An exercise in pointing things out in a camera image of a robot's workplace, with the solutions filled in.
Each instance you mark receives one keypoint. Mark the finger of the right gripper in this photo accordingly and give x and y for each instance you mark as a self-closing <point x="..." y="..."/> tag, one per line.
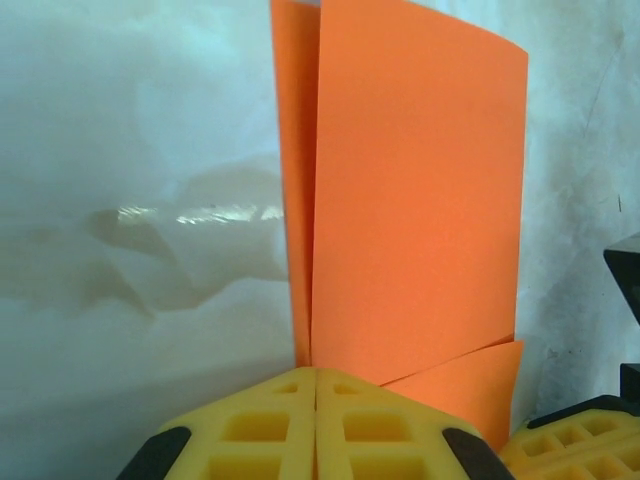
<point x="575" y="447"/>

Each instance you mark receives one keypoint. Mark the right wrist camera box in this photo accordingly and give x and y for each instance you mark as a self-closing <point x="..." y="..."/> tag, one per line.
<point x="625" y="280"/>

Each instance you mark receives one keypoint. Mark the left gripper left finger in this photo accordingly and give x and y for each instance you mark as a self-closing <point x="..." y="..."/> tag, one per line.
<point x="250" y="430"/>

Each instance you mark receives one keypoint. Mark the orange paper sheet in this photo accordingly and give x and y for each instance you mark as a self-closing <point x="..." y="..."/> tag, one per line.
<point x="420" y="200"/>

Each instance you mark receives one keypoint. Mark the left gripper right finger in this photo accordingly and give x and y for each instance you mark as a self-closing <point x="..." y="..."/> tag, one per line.
<point x="390" y="430"/>

